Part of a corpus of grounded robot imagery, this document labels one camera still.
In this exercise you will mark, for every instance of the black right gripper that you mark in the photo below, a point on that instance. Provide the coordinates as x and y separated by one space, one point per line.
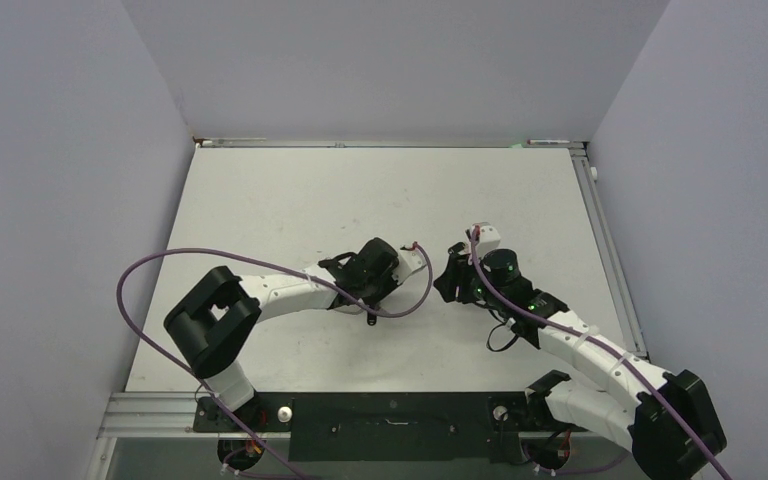
454 283

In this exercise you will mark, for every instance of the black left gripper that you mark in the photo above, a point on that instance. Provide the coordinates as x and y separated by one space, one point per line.
390 284

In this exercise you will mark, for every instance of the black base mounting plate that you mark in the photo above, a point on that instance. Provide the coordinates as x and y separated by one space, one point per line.
391 426

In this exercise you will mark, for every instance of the aluminium frame rail back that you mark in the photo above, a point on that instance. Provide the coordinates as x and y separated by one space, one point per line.
445 143

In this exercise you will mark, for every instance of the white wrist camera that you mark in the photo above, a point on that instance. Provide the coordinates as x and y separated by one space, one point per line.
409 262
485 238

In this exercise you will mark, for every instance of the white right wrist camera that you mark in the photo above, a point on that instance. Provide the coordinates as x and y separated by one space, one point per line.
485 238

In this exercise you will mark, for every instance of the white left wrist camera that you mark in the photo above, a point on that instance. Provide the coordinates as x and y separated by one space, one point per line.
409 262

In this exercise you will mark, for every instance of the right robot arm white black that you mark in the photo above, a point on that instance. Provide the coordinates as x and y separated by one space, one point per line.
666 421

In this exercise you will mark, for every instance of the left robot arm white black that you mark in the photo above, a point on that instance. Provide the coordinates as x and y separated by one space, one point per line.
213 321

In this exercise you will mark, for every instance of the aluminium frame rail right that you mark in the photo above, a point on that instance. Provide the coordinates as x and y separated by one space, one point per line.
586 175

